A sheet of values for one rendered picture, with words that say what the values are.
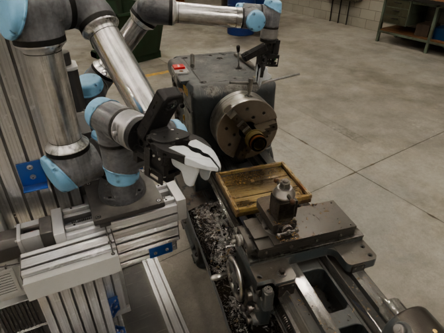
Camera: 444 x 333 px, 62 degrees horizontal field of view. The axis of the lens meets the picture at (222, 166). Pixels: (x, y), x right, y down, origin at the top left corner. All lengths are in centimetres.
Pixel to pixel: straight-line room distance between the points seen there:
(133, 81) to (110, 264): 57
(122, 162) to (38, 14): 36
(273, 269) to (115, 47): 87
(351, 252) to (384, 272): 129
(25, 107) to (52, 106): 24
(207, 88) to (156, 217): 79
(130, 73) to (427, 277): 236
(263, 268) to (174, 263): 133
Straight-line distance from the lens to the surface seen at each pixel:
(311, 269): 145
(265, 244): 134
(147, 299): 216
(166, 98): 62
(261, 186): 173
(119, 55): 94
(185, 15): 148
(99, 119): 78
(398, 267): 280
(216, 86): 185
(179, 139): 65
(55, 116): 102
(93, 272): 120
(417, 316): 102
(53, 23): 95
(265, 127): 175
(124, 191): 119
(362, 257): 146
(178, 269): 255
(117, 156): 81
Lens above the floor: 190
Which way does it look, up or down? 33 degrees down
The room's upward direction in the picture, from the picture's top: straight up
